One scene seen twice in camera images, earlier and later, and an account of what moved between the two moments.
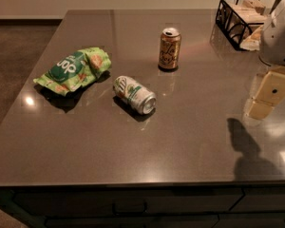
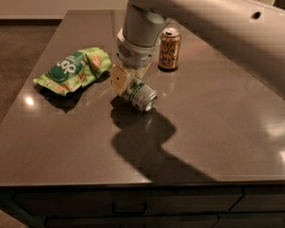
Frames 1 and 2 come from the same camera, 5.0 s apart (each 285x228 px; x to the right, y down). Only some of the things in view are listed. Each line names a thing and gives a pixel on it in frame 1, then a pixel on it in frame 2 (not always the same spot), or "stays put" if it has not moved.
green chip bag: (74, 69) stays put
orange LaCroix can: (170, 47) stays put
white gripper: (277, 37) -> (137, 54)
